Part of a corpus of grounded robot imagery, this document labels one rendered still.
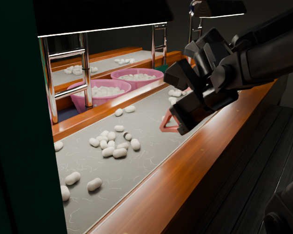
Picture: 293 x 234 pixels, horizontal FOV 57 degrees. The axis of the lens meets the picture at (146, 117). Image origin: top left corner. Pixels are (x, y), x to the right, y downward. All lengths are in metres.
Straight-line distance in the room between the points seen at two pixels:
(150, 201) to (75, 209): 0.14
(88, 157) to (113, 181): 0.12
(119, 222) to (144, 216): 0.04
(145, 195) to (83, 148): 0.28
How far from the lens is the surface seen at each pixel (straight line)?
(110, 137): 0.75
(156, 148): 0.73
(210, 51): 0.57
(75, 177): 0.61
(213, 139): 0.74
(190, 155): 0.65
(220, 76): 0.50
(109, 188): 0.59
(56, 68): 1.64
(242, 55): 0.48
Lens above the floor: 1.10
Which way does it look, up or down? 23 degrees down
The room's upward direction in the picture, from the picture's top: straight up
